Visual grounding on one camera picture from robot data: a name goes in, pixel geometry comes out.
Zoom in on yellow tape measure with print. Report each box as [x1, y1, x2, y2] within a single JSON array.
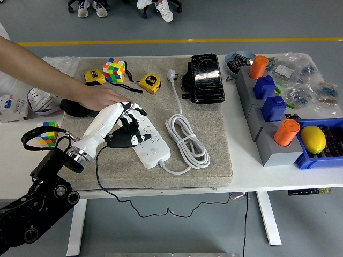
[[139, 73, 162, 94]]

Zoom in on blue bowl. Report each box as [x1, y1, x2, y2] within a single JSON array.
[[223, 50, 257, 80]]

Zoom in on black cloth bundle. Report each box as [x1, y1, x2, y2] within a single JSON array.
[[59, 97, 92, 118]]

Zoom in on glossy black case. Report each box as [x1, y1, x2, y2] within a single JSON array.
[[190, 52, 226, 104]]

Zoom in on black plug adapter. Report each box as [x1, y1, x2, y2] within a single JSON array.
[[110, 124, 139, 142]]

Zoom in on white power strip cable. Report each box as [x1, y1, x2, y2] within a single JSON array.
[[158, 68, 212, 175]]

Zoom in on black tape measure strap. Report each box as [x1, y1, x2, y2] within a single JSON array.
[[111, 81, 144, 94], [123, 61, 140, 83]]

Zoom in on clear bag of brown resistors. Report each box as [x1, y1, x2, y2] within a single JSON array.
[[313, 80, 343, 116]]

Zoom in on purple band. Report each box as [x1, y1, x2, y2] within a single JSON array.
[[26, 87, 64, 116]]

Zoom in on white power strip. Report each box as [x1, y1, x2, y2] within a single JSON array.
[[132, 105, 172, 169]]

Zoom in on thin black plug cord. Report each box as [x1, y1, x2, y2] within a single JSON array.
[[95, 144, 233, 219]]

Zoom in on yellow lemon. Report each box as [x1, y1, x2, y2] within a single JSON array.
[[300, 125, 327, 155]]

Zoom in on black components in bowl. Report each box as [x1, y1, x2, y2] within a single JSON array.
[[228, 53, 254, 74]]

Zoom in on large white socket panel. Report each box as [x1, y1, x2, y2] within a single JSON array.
[[27, 87, 58, 111]]

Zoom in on black hanging cable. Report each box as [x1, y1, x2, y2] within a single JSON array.
[[242, 192, 250, 257]]

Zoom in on person's hand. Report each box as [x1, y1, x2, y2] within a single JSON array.
[[85, 86, 133, 112]]

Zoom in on black table control panel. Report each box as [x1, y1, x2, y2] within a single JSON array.
[[288, 188, 332, 196]]

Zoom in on black components in bin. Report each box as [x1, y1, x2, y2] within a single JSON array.
[[312, 125, 343, 158]]

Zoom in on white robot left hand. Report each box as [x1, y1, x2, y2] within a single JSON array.
[[70, 101, 152, 160]]

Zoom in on small colourful puzzle cube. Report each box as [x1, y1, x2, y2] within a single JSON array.
[[35, 120, 59, 147]]

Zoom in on clear bag with white card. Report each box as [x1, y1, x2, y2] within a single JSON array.
[[267, 53, 319, 84]]

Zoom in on small yellow tape measure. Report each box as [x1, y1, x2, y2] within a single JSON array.
[[84, 69, 107, 86]]

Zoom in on orange cylinder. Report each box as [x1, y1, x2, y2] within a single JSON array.
[[273, 119, 301, 147], [249, 55, 269, 80]]

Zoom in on grey holder block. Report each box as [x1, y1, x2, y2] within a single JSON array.
[[235, 66, 269, 100], [256, 125, 305, 167], [241, 88, 279, 118], [246, 103, 289, 142]]

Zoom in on large colourful puzzle cube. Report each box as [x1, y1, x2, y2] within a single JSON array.
[[102, 57, 126, 83]]

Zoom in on clear bag of metal parts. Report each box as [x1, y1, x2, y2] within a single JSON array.
[[41, 55, 80, 80]]

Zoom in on white circuit breaker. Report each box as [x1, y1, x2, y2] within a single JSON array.
[[0, 94, 29, 124]]

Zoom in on blue storage bin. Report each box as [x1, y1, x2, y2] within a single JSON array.
[[293, 117, 343, 171]]

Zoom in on grey-brown mat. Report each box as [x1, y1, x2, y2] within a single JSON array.
[[53, 55, 234, 191]]

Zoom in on clear bag of blue parts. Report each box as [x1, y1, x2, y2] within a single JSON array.
[[284, 80, 322, 108]]

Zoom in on blue block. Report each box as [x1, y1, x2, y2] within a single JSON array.
[[253, 75, 277, 100], [261, 96, 287, 122]]

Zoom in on white table leg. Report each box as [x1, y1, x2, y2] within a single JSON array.
[[256, 191, 282, 246], [66, 199, 88, 257]]

